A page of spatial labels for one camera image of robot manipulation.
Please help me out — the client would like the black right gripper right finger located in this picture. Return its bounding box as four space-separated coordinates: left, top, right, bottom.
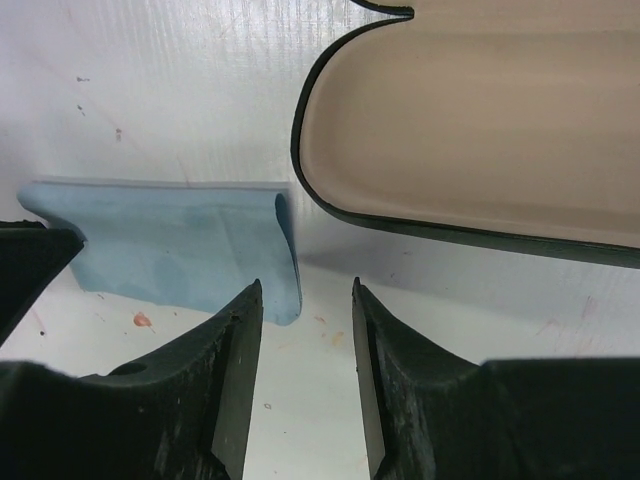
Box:
352 283 639 479

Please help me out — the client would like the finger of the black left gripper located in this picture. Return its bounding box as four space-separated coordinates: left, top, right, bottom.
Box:
1 220 83 341

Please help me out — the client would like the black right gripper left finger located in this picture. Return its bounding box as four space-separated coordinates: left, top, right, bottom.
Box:
1 283 263 479

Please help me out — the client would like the light blue cleaning cloth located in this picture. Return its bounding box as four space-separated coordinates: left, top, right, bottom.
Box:
17 183 302 326

